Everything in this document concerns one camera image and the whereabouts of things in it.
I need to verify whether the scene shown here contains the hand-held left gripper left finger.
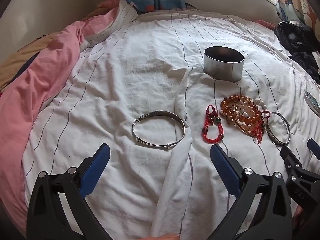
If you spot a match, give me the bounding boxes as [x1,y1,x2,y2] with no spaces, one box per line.
[26,143,111,240]

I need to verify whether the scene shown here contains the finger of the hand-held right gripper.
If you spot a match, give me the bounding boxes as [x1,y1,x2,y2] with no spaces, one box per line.
[307,138,320,161]
[280,146,305,183]

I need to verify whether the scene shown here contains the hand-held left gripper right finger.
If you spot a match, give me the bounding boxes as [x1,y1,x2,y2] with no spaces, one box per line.
[210,144,293,240]

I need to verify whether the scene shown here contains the red cord bracelet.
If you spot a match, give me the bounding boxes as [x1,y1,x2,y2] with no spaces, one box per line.
[201,105,224,145]
[252,110,271,144]

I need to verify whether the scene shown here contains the small silver bangle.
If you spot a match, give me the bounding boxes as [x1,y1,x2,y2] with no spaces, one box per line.
[265,112,291,146]

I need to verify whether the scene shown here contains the pale amber bead bracelet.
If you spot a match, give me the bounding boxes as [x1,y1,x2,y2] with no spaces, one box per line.
[232,115,263,137]

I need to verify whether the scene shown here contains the white bead bracelet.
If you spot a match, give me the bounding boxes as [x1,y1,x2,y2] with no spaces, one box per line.
[220,99,268,128]

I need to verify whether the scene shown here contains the large silver bangle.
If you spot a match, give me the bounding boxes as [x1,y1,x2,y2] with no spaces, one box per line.
[132,110,187,148]

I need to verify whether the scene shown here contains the round metal tin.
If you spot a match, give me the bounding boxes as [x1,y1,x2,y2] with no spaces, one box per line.
[203,46,245,83]

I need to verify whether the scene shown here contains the round printed tin lid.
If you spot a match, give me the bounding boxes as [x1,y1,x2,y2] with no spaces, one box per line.
[304,91,320,117]

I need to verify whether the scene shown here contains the white striped duvet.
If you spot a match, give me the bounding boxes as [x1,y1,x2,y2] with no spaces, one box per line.
[22,0,320,240]

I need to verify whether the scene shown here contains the pink blanket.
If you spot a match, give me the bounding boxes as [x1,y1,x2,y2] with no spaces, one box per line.
[0,0,120,220]

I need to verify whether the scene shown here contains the dark clothes pile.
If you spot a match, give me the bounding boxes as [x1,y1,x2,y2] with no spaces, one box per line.
[274,21,320,83]

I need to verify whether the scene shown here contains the brown cloth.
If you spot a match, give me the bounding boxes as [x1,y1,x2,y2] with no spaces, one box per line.
[0,37,65,90]

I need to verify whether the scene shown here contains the peach printed curtain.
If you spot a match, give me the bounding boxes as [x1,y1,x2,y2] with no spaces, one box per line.
[275,0,318,28]

